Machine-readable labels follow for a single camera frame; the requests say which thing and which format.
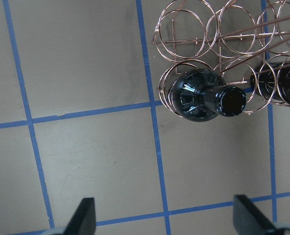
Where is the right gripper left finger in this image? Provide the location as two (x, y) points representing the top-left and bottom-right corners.
(64, 197), (96, 235)

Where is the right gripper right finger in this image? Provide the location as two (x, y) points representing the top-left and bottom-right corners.
(233, 195), (276, 235)

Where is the black bottle in basket left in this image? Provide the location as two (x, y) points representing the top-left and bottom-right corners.
(168, 68), (246, 122)

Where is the black bottle in basket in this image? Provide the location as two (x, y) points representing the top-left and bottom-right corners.
(168, 68), (246, 122)
(250, 61), (290, 105)

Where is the black bottle in basket right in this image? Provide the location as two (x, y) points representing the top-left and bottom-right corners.
(250, 61), (290, 105)

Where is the copper wire wine basket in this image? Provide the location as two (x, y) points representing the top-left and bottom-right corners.
(152, 0), (290, 117)

